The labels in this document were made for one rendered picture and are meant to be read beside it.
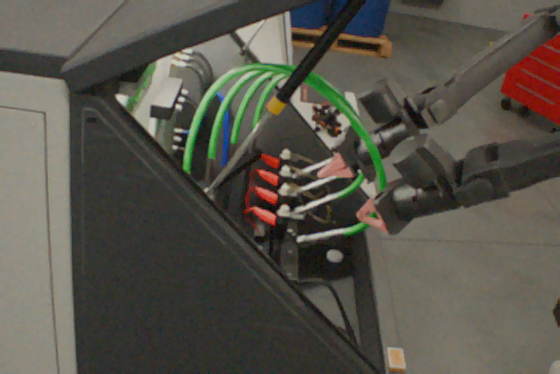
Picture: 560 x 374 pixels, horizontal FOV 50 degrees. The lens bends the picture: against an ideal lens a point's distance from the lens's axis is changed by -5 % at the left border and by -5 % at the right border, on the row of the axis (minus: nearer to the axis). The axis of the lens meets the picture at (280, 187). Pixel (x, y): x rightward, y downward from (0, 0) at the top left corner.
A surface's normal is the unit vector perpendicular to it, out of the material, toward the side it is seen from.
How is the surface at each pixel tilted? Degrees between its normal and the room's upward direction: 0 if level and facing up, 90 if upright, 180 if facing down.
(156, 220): 90
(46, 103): 90
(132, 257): 90
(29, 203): 90
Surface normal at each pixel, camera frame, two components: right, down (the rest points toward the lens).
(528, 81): -0.83, 0.16
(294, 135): -0.02, 0.50
